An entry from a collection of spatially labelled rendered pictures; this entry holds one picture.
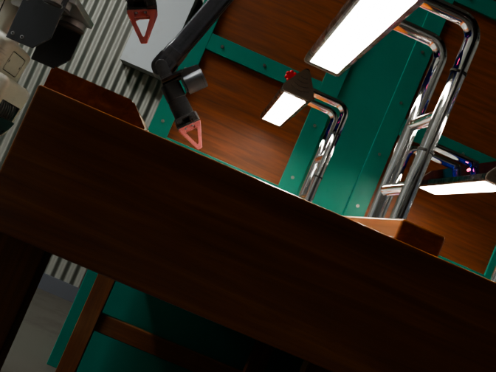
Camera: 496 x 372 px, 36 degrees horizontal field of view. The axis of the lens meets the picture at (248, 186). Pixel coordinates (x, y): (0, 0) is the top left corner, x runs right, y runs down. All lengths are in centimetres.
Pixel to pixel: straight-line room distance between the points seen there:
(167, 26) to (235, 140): 145
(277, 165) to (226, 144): 19
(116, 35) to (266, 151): 167
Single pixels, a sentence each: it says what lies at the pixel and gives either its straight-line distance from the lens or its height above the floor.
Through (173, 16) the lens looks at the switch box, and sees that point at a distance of 402.
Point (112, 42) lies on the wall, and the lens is 415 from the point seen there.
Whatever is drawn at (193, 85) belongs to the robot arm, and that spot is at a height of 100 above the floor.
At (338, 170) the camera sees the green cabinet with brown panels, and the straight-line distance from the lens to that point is 272.
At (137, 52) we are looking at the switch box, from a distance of 399.
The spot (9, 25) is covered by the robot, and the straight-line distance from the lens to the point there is 205.
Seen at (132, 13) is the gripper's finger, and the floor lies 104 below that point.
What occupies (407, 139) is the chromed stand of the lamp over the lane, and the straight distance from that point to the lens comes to 133.
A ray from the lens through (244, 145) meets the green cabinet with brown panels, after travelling 268.
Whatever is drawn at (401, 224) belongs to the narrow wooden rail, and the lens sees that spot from 87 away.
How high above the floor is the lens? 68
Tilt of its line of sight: 3 degrees up
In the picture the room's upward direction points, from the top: 23 degrees clockwise
